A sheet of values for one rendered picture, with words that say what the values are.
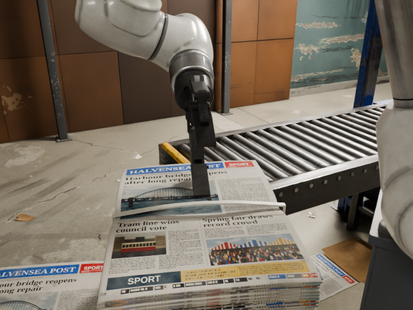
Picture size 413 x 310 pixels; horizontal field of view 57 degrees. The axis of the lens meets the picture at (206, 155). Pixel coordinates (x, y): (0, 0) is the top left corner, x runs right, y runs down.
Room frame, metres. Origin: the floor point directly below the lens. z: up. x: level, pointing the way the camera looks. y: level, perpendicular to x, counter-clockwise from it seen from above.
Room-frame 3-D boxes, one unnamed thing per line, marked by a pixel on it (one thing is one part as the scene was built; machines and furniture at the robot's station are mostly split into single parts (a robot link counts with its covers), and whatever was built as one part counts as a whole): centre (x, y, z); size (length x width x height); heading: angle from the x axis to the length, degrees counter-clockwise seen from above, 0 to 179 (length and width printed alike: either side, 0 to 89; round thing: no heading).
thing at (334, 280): (1.59, -0.55, 0.00); 0.37 x 0.29 x 0.01; 117
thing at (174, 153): (1.27, 0.08, 0.81); 0.43 x 0.03 x 0.02; 27
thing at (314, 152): (1.51, -0.41, 0.77); 0.47 x 0.05 x 0.05; 27
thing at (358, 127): (1.69, -0.75, 0.77); 0.47 x 0.05 x 0.05; 27
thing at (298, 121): (1.79, -0.40, 0.74); 1.34 x 0.05 x 0.12; 117
